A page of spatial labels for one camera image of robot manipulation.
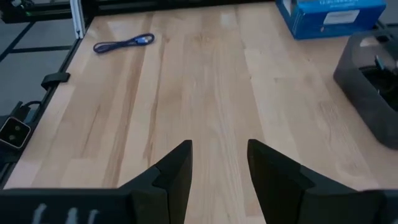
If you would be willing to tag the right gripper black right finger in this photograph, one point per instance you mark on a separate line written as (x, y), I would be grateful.
(295, 196)

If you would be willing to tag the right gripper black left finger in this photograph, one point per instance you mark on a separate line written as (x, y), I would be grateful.
(149, 199)

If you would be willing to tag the translucent grey plastic bin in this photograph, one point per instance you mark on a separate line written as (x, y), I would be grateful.
(357, 93)

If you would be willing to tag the black edge clip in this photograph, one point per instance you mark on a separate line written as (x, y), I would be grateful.
(54, 79)

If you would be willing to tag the blue cardboard box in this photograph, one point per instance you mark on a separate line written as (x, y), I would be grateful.
(329, 21)

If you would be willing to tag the black camera with white rim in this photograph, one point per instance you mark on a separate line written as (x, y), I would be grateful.
(14, 132)

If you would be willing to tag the silver aluminium bracket bar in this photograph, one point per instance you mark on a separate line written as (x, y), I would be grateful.
(77, 18)

